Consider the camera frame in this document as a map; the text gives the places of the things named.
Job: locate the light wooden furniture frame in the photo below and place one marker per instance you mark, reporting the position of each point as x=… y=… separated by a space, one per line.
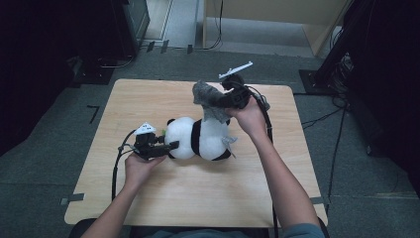
x=280 y=10

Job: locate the dark curtain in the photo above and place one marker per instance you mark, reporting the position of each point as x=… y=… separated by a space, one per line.
x=39 y=66
x=393 y=82

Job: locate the grey fuzzy sock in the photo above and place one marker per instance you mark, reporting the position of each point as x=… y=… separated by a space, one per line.
x=209 y=99

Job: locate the person's left hand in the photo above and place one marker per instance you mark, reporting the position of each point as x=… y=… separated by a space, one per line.
x=142 y=172

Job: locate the grey tape on table corner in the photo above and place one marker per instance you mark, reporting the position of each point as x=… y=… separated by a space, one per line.
x=322 y=200
x=72 y=199

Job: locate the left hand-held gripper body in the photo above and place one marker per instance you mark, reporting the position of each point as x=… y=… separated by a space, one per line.
x=147 y=145

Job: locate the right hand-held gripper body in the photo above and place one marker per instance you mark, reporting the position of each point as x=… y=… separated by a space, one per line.
x=239 y=92

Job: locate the black metal stand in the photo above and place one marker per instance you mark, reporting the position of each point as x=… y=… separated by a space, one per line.
x=333 y=59

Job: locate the person's clothing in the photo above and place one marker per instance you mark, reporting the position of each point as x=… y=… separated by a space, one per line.
x=303 y=231

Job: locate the black flat stand base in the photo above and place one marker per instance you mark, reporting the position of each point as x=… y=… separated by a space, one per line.
x=94 y=75

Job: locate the black equipment cabinet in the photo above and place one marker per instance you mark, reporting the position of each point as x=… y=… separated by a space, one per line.
x=132 y=26

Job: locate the person's right hand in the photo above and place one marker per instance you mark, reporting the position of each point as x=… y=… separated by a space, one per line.
x=252 y=119

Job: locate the black and white panda plush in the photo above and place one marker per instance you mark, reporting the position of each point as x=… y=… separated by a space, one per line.
x=208 y=139

